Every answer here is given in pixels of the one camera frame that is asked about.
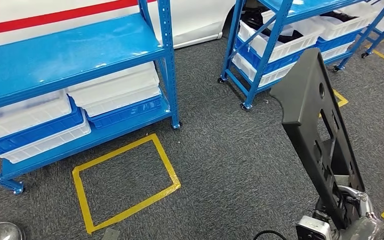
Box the yellow floor tape square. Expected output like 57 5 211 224
72 133 182 235

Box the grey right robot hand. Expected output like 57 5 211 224
336 186 384 240

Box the black robot body part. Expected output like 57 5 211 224
100 227 122 240

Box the blue steel shelf rack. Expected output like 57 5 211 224
0 0 182 196

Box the red barrier belt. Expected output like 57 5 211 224
0 0 156 37

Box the black plastic plate part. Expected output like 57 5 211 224
269 47 367 231

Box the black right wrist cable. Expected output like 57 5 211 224
253 230 289 240

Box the white car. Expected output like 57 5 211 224
0 0 246 51

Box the chrome barrier stanchion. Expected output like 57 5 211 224
0 221 26 240

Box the blue shelf rack with castors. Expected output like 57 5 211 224
360 0 384 60
217 0 384 111

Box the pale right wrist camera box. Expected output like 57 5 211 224
295 215 333 240

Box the black parts pile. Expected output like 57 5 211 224
243 7 305 44
321 11 359 23

